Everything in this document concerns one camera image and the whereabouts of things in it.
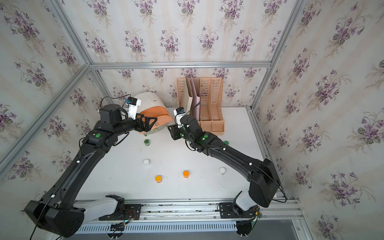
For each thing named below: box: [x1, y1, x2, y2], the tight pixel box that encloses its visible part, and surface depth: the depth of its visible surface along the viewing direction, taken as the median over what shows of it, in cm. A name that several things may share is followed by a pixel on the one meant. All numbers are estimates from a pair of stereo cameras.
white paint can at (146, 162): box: [143, 158, 151, 167], surface depth 90 cm
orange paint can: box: [183, 170, 190, 179], surface depth 85 cm
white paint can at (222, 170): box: [219, 167, 226, 176], surface depth 88 cm
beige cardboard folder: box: [185, 77, 193, 115], surface depth 90 cm
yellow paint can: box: [155, 175, 162, 183], surface depth 84 cm
